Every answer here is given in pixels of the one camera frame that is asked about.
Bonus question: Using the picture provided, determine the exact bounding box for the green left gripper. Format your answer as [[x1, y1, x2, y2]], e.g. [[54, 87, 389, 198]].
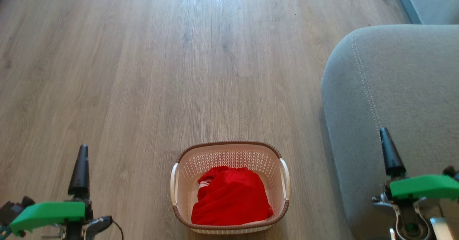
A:
[[10, 144, 94, 240]]

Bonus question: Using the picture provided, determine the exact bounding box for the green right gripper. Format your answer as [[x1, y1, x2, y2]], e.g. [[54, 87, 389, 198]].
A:
[[373, 127, 459, 207]]

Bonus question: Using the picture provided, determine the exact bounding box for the red cloth garment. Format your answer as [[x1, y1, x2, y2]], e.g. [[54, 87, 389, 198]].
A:
[[191, 166, 274, 226]]

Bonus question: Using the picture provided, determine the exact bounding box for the grey fabric sofa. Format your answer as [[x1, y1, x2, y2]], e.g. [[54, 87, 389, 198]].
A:
[[320, 24, 459, 240]]

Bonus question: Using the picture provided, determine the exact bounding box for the white plastic laundry basket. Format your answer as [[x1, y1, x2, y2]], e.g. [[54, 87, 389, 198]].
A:
[[170, 141, 290, 235]]

